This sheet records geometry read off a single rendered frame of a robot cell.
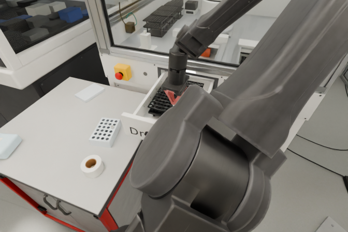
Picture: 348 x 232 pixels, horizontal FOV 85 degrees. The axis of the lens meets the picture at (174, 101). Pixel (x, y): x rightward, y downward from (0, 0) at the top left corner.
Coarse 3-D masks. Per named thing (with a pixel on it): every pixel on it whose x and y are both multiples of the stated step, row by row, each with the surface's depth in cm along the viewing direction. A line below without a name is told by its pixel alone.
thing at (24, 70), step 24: (0, 48) 85; (48, 48) 106; (72, 48) 122; (96, 48) 147; (0, 72) 94; (24, 72) 97; (48, 72) 112; (72, 72) 130; (96, 72) 153; (0, 96) 129; (24, 96) 117; (0, 120) 158
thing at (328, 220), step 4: (328, 216) 123; (324, 220) 124; (328, 220) 122; (332, 220) 122; (324, 224) 120; (328, 224) 120; (332, 224) 120; (336, 224) 120; (320, 228) 118; (324, 228) 118; (328, 228) 118; (332, 228) 118; (336, 228) 118; (340, 228) 118
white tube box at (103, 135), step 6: (102, 120) 83; (108, 120) 84; (114, 120) 83; (96, 126) 80; (102, 126) 80; (108, 126) 80; (114, 126) 80; (120, 126) 84; (96, 132) 78; (102, 132) 78; (108, 132) 78; (114, 132) 79; (90, 138) 75; (96, 138) 76; (102, 138) 76; (108, 138) 76; (114, 138) 79; (96, 144) 76; (102, 144) 76; (108, 144) 75
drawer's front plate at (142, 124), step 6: (126, 114) 67; (132, 114) 67; (126, 120) 68; (132, 120) 67; (138, 120) 65; (144, 120) 65; (150, 120) 65; (126, 126) 70; (132, 126) 69; (138, 126) 68; (144, 126) 67; (150, 126) 65; (126, 132) 73; (132, 132) 72; (138, 132) 70; (144, 132) 69
